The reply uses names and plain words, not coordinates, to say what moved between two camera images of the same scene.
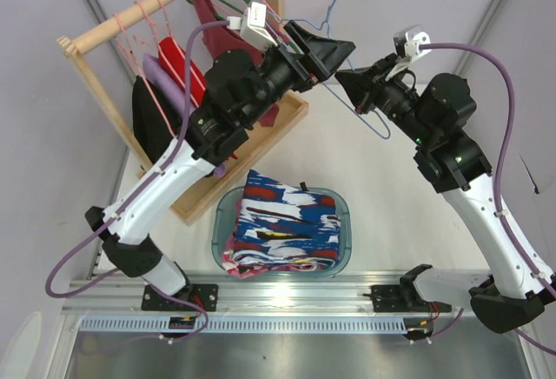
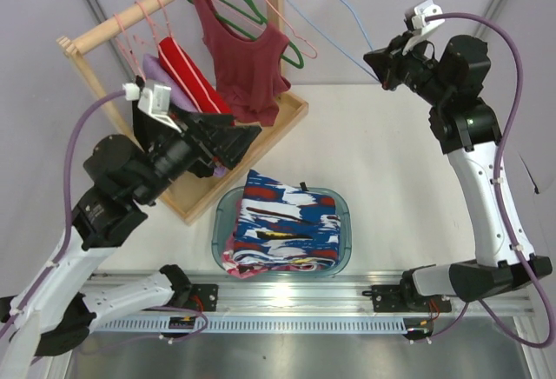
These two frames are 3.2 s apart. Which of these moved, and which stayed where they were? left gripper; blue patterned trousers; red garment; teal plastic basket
Moved: left gripper
Stayed: teal plastic basket; red garment; blue patterned trousers
